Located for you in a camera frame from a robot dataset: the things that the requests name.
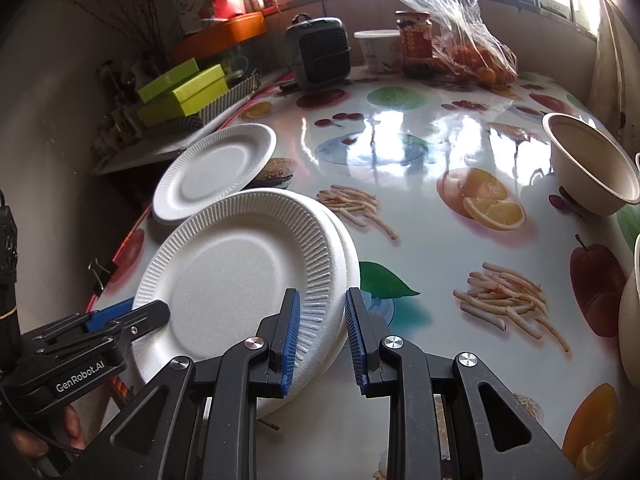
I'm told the white paper plate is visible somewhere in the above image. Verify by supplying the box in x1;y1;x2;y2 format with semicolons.
152;124;277;224
257;190;360;417
130;187;362;418

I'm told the person left hand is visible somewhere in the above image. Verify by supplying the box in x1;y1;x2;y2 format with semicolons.
6;404;87;461

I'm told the black binder clip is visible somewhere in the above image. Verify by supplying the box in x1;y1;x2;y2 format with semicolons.
88;258;118;297

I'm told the striped flat box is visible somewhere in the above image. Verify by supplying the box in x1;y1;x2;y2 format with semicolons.
141;70;260;139

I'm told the lower green box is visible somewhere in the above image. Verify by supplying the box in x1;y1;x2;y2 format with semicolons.
137;65;228;128

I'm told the green box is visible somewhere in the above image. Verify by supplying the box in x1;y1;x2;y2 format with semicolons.
137;65;228;128
138;58;200;104

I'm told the upper green box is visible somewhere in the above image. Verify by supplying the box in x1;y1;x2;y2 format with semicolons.
138;58;200;104

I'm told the orange box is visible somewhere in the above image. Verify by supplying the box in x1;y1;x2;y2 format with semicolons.
170;12;267;64

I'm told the white paper cup container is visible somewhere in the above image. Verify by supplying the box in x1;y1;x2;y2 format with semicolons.
354;29;402;74

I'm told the grey small heater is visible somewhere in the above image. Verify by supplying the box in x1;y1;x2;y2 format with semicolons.
284;13;350;91

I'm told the plastic bag of oranges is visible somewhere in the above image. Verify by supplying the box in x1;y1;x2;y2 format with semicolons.
397;0;518;88

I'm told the red label glass jar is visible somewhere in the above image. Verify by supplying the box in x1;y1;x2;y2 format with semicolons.
395;11;433;79

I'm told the patterned curtain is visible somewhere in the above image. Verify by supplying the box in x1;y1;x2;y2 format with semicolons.
587;0;640;157

